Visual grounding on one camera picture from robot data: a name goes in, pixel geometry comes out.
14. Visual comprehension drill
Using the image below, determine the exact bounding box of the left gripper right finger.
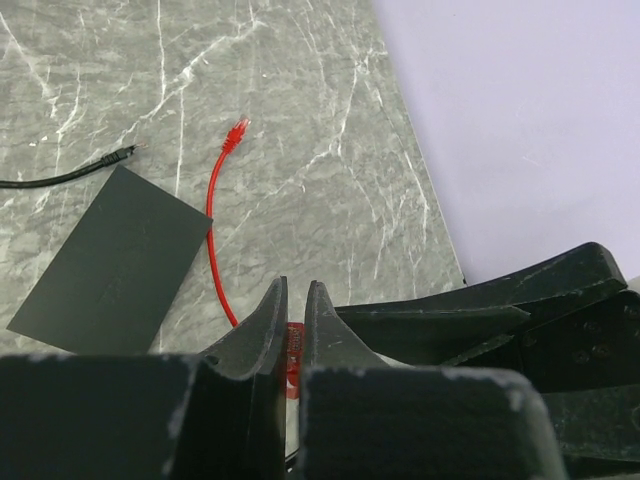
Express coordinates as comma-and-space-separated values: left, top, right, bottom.
298, 281, 567, 479

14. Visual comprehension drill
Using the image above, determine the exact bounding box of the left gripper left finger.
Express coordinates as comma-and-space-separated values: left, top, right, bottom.
1, 277, 288, 479

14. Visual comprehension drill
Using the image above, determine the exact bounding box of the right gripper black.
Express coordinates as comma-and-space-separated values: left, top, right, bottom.
336, 242, 639, 463

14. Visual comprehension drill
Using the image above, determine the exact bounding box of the red ethernet cable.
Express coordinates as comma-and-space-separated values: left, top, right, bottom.
206, 115, 307, 401

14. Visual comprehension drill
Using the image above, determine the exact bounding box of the black network switch box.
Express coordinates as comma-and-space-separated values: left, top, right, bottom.
8, 167, 212, 355

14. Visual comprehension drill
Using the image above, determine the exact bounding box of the black cable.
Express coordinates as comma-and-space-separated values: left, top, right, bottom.
0, 143, 149, 190

